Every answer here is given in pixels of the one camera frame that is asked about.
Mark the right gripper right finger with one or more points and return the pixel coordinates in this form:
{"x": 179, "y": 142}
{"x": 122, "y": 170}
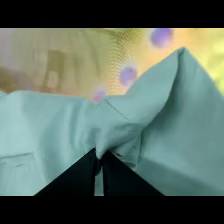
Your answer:
{"x": 125, "y": 181}

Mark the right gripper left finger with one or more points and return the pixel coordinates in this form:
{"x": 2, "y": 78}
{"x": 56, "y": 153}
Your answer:
{"x": 76, "y": 180}

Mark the pale green T-shirt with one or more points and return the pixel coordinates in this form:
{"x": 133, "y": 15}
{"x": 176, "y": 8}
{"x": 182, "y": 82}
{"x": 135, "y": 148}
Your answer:
{"x": 173, "y": 133}

